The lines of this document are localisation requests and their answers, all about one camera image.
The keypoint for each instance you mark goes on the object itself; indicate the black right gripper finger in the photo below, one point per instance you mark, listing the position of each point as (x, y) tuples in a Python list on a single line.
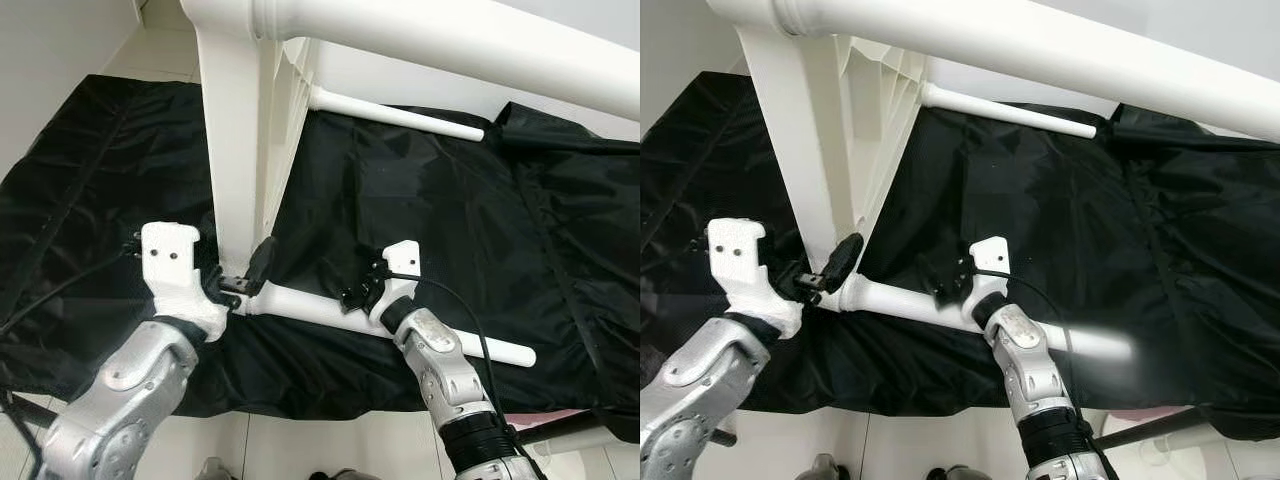
[(351, 298), (938, 288)]

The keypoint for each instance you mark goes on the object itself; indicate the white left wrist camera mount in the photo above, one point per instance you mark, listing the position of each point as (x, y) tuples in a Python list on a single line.
[(735, 255), (170, 260)]

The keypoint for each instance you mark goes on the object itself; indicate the grey robot right leg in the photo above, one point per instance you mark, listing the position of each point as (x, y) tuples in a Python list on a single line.
[(958, 473), (345, 474)]

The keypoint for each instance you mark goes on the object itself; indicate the white round lamp base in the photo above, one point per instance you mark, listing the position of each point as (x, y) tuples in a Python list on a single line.
[(1220, 455), (605, 455)]

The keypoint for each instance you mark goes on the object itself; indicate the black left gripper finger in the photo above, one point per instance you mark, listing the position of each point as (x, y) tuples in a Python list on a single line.
[(845, 256), (262, 262)]

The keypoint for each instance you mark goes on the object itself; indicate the black cloth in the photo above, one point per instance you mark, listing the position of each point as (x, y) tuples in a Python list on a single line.
[(1100, 230), (450, 230)]

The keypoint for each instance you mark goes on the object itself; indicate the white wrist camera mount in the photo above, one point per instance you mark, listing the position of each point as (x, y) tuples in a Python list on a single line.
[(170, 260), (735, 255), (990, 255), (400, 262)]

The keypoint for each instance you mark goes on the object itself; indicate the pink sheet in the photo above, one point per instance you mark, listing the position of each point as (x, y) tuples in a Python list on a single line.
[(545, 413), (1145, 412)]

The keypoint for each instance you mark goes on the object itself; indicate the white plastic table leg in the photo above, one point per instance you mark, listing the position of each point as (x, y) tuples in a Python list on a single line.
[(400, 113), (310, 305), (1000, 45), (890, 297), (450, 45), (1010, 110)]

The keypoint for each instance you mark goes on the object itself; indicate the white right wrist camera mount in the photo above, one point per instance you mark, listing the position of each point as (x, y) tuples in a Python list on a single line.
[(990, 255), (400, 262)]

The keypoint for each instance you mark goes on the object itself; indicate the black metal stand leg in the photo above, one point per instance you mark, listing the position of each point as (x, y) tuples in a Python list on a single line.
[(25, 412), (560, 430), (1160, 428), (724, 437)]

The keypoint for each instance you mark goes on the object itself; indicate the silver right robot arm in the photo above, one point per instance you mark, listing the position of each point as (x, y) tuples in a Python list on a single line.
[(450, 370), (1040, 370)]

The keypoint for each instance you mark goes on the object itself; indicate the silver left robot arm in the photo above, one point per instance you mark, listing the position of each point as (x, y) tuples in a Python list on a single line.
[(120, 400), (700, 400)]

